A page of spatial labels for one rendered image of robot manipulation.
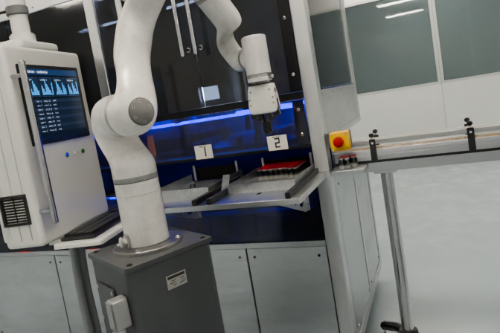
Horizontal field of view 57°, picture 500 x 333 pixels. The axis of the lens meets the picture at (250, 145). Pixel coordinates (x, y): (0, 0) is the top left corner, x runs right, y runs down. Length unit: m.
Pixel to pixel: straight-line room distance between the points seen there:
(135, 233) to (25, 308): 1.77
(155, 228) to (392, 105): 5.36
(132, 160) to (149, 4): 0.42
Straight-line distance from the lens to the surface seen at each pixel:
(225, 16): 1.48
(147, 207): 1.25
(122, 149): 1.28
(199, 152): 2.01
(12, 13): 2.12
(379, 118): 6.42
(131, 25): 1.29
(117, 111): 1.19
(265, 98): 1.54
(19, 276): 2.92
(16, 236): 1.95
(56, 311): 2.82
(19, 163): 1.87
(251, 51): 1.54
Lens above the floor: 1.21
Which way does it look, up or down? 6 degrees down
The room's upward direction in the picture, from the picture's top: 9 degrees counter-clockwise
